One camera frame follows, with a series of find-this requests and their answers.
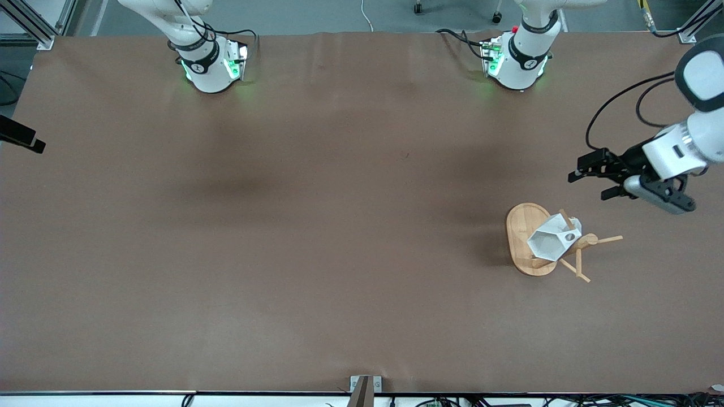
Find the white faceted cup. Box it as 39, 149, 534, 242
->
527, 216, 582, 262

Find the wooden cup rack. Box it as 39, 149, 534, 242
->
505, 202, 624, 283

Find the brown table cover sheet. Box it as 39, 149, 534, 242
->
0, 31, 724, 395

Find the aluminium frame post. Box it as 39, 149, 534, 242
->
0, 0, 77, 50
679, 0, 718, 45

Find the black left arm base cable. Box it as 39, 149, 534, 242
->
436, 27, 488, 60

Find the black arm base cable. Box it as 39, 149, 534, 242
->
167, 0, 259, 54
436, 27, 488, 60

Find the black right arm base cable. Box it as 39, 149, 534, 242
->
167, 0, 259, 54

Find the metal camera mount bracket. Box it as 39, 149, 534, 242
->
348, 375, 383, 407

